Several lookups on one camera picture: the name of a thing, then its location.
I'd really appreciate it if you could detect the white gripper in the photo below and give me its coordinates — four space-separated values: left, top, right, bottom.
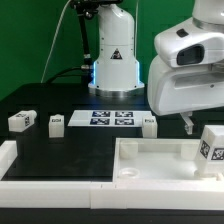
147 56 224 135

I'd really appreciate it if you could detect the white square tabletop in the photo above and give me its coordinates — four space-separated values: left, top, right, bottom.
113 138 224 181

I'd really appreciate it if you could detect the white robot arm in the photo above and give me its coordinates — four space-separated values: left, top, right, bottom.
89 0 224 128

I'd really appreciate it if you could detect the white U-shaped obstacle fence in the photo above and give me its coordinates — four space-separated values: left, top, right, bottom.
0 141 224 210

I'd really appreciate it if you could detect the white AprilTag base plate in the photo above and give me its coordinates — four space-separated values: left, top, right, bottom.
68 110 152 127

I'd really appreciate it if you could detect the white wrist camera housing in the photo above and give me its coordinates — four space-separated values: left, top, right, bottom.
154 18 224 68

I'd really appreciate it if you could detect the black cable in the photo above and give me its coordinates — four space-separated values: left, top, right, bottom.
45 66 93 84

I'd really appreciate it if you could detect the white cable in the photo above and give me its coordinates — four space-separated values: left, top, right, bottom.
40 0 73 84

